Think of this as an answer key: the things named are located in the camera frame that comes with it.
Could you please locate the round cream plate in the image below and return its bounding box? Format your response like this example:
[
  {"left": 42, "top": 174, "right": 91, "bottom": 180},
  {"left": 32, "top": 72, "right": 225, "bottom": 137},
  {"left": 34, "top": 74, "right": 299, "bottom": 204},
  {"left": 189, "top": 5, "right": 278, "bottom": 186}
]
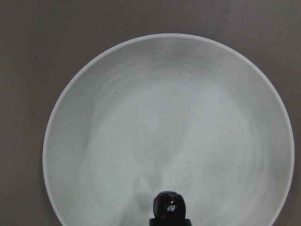
[{"left": 42, "top": 33, "right": 294, "bottom": 226}]

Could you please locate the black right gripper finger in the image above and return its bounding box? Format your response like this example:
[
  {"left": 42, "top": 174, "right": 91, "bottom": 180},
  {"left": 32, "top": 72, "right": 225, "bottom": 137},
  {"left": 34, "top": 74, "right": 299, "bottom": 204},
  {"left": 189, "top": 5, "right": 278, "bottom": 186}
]
[{"left": 149, "top": 218, "right": 191, "bottom": 226}]

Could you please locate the dark red cherry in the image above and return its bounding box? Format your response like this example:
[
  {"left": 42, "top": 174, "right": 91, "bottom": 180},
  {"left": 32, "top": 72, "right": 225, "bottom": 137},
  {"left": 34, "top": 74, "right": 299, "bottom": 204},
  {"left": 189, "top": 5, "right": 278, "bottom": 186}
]
[{"left": 153, "top": 191, "right": 186, "bottom": 220}]

